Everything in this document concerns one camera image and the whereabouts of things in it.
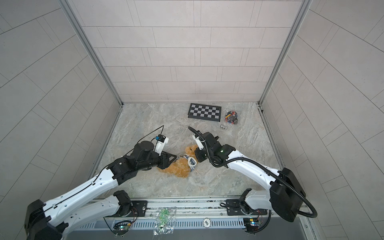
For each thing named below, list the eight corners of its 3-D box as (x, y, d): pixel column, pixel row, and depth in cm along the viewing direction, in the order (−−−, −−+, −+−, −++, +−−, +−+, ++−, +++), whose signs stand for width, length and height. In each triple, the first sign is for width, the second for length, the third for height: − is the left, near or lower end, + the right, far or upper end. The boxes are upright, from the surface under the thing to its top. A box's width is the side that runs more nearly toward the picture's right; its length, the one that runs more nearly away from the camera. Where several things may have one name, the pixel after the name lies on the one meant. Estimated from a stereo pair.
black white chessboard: (187, 118, 110) (187, 114, 107) (190, 106, 117) (190, 103, 114) (220, 121, 108) (220, 118, 105) (220, 109, 115) (221, 106, 112)
